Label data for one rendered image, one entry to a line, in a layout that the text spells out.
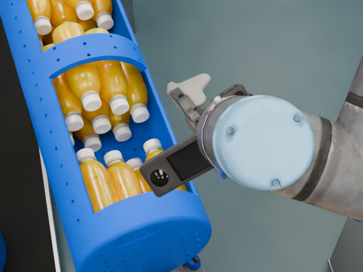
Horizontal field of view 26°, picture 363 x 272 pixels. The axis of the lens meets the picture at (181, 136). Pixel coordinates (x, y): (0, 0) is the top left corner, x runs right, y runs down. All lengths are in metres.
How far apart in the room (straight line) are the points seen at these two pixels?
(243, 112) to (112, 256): 0.83
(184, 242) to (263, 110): 0.87
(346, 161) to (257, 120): 0.10
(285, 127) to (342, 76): 2.46
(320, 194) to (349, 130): 0.07
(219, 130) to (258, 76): 2.39
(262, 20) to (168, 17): 0.39
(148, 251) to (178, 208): 0.13
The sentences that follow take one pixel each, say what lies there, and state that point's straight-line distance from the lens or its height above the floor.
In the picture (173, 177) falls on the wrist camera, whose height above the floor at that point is 1.71.
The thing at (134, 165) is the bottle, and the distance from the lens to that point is 1.76.
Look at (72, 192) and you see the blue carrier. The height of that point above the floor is 1.19.
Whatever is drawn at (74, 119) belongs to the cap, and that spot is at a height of 1.13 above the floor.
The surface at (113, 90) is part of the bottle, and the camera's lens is 1.72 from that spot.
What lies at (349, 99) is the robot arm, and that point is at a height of 1.90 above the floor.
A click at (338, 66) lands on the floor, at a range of 3.24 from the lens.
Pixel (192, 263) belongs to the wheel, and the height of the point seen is 0.98.
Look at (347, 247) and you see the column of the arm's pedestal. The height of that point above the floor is 0.26.
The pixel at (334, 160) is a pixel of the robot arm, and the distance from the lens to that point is 0.79.
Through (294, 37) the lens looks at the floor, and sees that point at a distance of 3.30.
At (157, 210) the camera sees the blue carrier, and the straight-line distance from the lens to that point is 1.48.
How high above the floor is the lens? 2.56
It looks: 59 degrees down
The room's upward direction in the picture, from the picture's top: straight up
